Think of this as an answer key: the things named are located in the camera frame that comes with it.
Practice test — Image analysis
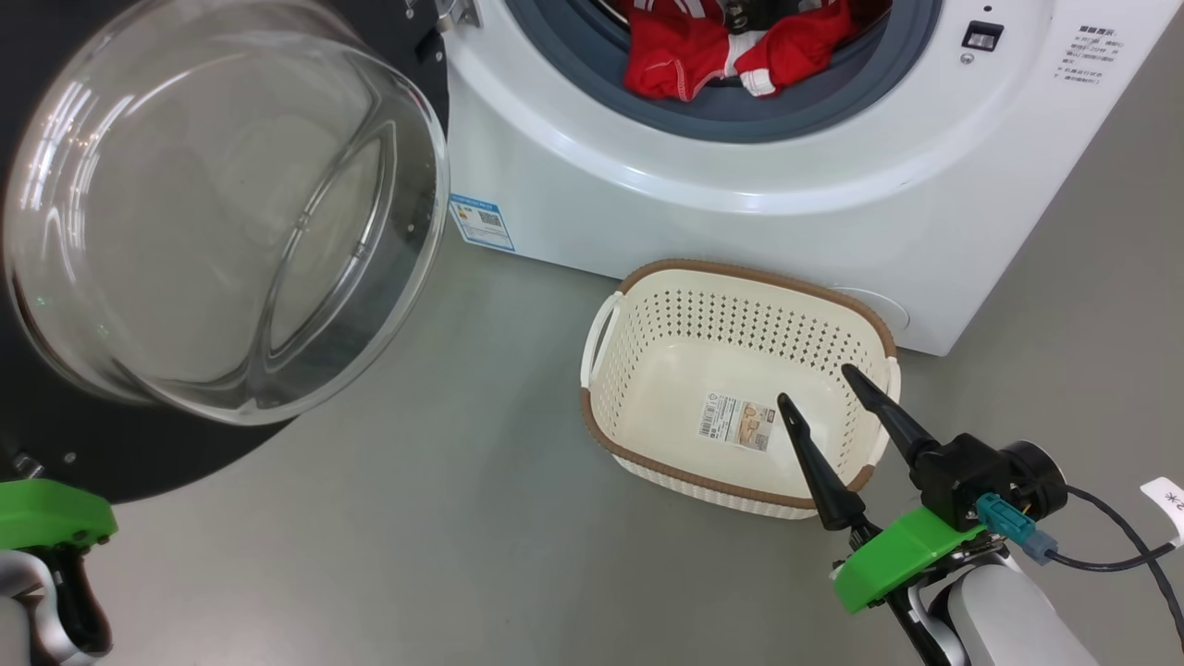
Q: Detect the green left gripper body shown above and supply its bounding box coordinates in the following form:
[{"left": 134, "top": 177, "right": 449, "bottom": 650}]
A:
[{"left": 0, "top": 479, "right": 118, "bottom": 551}]

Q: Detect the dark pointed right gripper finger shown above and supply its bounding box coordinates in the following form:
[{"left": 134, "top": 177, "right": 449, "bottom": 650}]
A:
[
  {"left": 842, "top": 364, "right": 940, "bottom": 466},
  {"left": 777, "top": 393, "right": 866, "bottom": 531}
]

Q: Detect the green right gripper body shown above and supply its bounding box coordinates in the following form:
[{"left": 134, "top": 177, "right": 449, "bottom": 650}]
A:
[{"left": 832, "top": 507, "right": 986, "bottom": 613}]

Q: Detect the round black glass door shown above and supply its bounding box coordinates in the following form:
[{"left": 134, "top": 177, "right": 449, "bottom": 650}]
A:
[{"left": 0, "top": 0, "right": 451, "bottom": 505}]

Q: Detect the red garment with white trim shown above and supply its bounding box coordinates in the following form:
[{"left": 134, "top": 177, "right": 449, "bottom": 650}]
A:
[{"left": 624, "top": 0, "right": 852, "bottom": 101}]

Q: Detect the white printed product label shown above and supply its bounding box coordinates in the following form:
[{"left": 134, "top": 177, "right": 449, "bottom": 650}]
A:
[{"left": 697, "top": 393, "right": 778, "bottom": 452}]

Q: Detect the cream perforated laundry basket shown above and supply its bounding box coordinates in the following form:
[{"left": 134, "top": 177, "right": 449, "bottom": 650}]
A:
[{"left": 580, "top": 259, "right": 901, "bottom": 521}]

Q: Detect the white front-load washing machine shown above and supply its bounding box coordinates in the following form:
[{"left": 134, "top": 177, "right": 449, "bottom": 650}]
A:
[{"left": 435, "top": 0, "right": 1184, "bottom": 357}]

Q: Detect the round white filter cover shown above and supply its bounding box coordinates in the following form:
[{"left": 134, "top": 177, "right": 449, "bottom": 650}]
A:
[{"left": 832, "top": 287, "right": 910, "bottom": 332}]

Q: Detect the blue energy label sticker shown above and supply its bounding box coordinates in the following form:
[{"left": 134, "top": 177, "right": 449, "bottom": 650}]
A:
[{"left": 449, "top": 192, "right": 517, "bottom": 253}]

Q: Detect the teal right camera connector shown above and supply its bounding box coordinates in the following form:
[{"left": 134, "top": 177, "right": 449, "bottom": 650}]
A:
[{"left": 976, "top": 493, "right": 1037, "bottom": 547}]

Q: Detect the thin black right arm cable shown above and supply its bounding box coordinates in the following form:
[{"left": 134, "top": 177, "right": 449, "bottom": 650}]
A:
[{"left": 1050, "top": 486, "right": 1184, "bottom": 648}]

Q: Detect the white cable tag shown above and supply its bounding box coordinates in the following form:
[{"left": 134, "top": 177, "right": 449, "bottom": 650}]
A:
[{"left": 1140, "top": 476, "right": 1184, "bottom": 547}]

